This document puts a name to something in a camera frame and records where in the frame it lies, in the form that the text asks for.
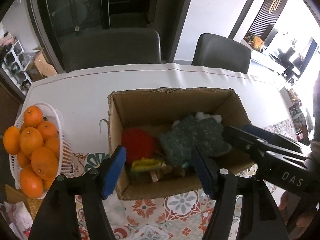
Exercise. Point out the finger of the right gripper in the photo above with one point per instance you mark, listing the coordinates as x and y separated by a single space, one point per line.
249 143
273 138

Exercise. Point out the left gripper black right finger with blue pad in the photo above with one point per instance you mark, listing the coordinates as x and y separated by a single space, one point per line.
259 215

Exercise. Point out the white plush bunny toy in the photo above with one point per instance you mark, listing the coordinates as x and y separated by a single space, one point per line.
199 120

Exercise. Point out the dark green scouring pad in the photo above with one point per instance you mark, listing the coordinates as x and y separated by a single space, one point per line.
178 143

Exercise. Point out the red fluffy pom-pom toy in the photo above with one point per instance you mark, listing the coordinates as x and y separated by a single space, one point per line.
138 144

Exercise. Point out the yellow blue striped band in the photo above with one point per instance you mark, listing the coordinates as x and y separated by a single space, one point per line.
146 165

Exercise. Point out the person's hand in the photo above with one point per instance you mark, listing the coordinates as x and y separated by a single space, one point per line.
297 211

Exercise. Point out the floral paper bag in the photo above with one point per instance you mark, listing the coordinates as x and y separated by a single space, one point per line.
18 218

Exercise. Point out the orange fruit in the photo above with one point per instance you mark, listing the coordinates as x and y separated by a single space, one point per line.
44 163
30 183
11 140
32 116

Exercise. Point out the woven straw placemat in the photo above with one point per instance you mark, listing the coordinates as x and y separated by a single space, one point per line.
15 196

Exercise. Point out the patterned floral tablecloth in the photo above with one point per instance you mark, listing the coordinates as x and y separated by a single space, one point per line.
182 216

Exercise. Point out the dark grey chair right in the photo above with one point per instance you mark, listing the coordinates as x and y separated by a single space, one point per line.
215 51

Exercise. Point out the dark grey chair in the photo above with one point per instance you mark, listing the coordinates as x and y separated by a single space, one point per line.
215 51
112 47

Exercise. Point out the white plastic fruit basket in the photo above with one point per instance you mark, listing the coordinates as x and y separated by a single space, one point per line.
65 158

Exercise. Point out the small cardboard box on floor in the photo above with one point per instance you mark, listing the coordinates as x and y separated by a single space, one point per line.
39 68

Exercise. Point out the dark grey chair left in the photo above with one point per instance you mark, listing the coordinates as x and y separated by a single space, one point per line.
112 47

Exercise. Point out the white shoe rack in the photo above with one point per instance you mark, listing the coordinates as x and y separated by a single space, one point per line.
13 67

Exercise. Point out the black glass cabinet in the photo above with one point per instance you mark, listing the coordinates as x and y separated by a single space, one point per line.
57 21

